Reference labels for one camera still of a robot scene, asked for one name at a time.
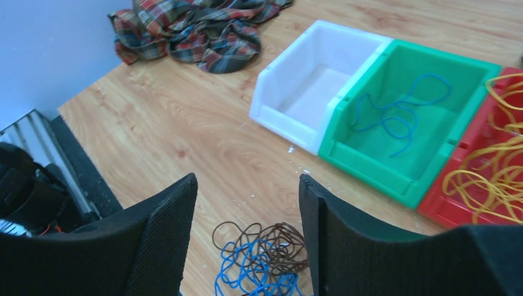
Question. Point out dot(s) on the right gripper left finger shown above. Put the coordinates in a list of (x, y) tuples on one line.
[(140, 250)]

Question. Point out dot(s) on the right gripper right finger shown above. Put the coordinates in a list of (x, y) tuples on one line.
[(353, 253)]

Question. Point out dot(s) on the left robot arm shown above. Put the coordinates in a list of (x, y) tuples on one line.
[(35, 197)]

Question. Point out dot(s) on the green plastic bin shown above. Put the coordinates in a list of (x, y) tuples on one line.
[(399, 124)]

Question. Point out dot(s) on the red plastic bin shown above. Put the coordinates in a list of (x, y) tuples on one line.
[(482, 180)]

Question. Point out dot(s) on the white plastic bin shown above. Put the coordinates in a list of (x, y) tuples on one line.
[(296, 94)]

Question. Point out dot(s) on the plaid shirt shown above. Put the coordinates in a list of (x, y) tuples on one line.
[(218, 36)]

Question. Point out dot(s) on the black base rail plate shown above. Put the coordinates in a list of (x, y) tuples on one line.
[(52, 144)]

